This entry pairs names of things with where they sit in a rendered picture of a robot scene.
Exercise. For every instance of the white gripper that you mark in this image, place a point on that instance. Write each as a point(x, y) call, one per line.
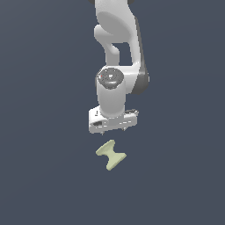
point(99, 123)

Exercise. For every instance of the pale green spool-shaped object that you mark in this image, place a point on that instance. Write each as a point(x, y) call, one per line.
point(111, 154)

